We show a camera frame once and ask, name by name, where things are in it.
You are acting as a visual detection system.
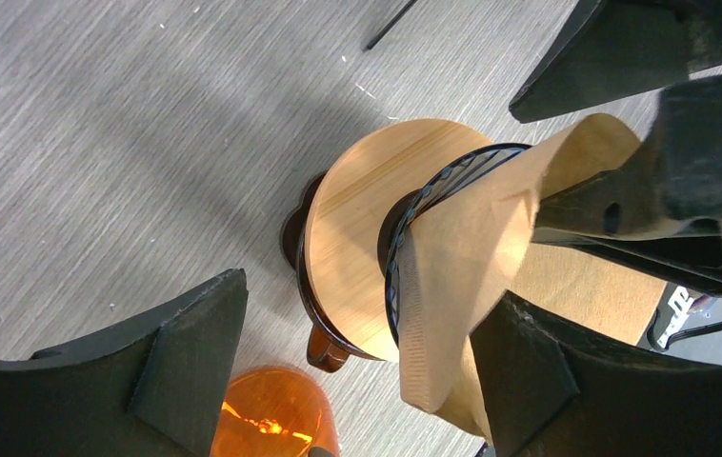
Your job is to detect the amber glass carafe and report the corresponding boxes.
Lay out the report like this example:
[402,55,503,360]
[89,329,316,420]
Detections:
[211,367,341,457]

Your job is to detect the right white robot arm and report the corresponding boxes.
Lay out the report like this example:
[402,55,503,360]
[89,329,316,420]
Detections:
[510,1,722,351]

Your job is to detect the brown glass dripper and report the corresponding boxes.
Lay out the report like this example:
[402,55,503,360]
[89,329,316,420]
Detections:
[280,171,379,373]

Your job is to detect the blue dripper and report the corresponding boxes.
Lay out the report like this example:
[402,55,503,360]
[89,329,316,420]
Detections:
[378,143,531,343]

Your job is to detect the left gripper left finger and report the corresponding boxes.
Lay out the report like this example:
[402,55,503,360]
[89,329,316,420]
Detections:
[31,268,248,456]

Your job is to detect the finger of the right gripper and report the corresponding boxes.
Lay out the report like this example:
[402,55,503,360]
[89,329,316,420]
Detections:
[532,75,722,297]
[509,0,722,124]

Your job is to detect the wooden ring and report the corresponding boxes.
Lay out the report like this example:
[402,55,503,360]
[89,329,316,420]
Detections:
[304,118,494,364]

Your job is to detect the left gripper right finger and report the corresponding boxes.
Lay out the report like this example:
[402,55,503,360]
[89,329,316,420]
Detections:
[472,291,637,456]

